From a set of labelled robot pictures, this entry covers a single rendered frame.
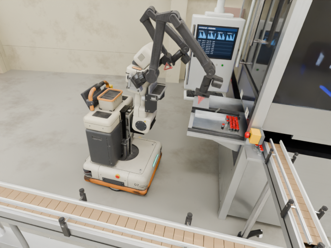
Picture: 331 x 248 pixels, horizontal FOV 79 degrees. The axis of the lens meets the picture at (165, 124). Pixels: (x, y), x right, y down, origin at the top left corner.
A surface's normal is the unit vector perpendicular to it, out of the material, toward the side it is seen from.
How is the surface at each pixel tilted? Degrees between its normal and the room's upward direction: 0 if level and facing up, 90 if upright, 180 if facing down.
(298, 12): 90
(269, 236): 0
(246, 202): 90
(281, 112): 90
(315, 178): 90
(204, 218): 0
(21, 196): 0
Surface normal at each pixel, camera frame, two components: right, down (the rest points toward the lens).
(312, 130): -0.20, 0.52
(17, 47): 0.02, 0.55
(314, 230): 0.07, -0.84
